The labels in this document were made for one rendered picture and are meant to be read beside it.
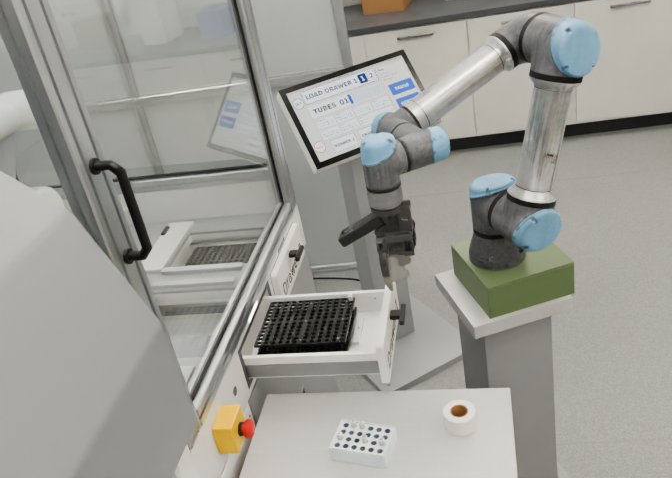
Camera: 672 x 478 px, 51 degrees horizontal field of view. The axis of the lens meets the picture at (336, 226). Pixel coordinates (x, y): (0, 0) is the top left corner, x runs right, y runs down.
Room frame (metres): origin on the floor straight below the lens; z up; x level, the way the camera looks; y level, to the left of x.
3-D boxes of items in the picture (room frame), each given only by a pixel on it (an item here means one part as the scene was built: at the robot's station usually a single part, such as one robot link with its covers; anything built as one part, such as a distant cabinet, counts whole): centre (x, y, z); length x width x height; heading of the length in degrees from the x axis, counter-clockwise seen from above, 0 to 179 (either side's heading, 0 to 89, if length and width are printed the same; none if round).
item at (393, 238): (1.36, -0.12, 1.14); 0.09 x 0.08 x 0.12; 76
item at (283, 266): (1.76, 0.15, 0.87); 0.29 x 0.02 x 0.11; 166
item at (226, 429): (1.13, 0.30, 0.88); 0.07 x 0.05 x 0.07; 166
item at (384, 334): (1.37, -0.08, 0.87); 0.29 x 0.02 x 0.11; 166
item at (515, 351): (1.60, -0.41, 0.38); 0.30 x 0.30 x 0.76; 9
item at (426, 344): (2.39, -0.17, 0.51); 0.50 x 0.45 x 1.02; 24
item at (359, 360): (1.42, 0.13, 0.86); 0.40 x 0.26 x 0.06; 76
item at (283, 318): (1.42, 0.12, 0.87); 0.22 x 0.18 x 0.06; 76
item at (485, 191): (1.59, -0.41, 1.03); 0.13 x 0.12 x 0.14; 18
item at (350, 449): (1.11, 0.03, 0.78); 0.12 x 0.08 x 0.04; 64
